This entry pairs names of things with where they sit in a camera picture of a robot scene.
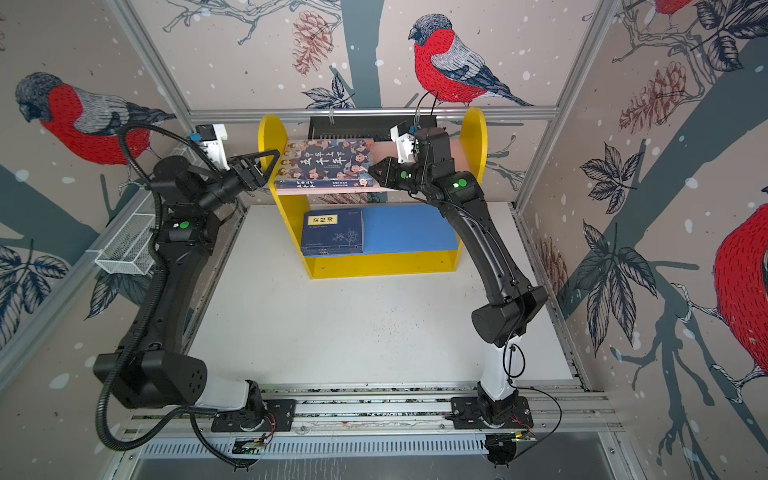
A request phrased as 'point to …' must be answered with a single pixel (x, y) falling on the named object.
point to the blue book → (332, 232)
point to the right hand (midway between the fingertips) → (364, 174)
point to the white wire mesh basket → (130, 248)
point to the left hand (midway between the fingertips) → (269, 152)
